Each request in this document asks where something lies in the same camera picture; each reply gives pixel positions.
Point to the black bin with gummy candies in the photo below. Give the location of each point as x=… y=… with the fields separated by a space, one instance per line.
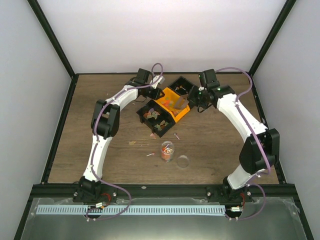
x=153 y=104

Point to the brown slotted plastic scoop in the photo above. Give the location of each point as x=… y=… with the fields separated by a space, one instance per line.
x=181 y=103

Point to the black front mounting rail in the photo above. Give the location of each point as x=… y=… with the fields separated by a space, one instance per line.
x=213 y=192

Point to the pile of star gummies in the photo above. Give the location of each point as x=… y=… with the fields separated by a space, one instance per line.
x=169 y=105

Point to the yellow bin with star candies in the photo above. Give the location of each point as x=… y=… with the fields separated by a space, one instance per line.
x=181 y=114

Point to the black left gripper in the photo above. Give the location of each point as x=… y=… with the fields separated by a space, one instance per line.
x=155 y=95

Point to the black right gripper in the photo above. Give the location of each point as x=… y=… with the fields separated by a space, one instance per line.
x=191 y=99

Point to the clear round lid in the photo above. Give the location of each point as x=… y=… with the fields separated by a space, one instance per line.
x=183 y=161

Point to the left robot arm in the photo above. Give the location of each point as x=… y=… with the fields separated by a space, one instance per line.
x=105 y=124

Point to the pile of pastel gummies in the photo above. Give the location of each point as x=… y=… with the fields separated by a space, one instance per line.
x=155 y=119

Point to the black bin with lollipops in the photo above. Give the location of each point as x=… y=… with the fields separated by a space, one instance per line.
x=188 y=85

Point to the light blue slotted cable duct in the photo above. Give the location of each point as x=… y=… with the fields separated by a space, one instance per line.
x=134 y=210

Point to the clear plastic cup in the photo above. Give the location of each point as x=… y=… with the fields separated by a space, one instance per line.
x=167 y=150

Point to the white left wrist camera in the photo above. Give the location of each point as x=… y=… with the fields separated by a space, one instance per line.
x=157 y=81

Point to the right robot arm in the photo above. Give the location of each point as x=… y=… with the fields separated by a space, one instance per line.
x=261 y=145

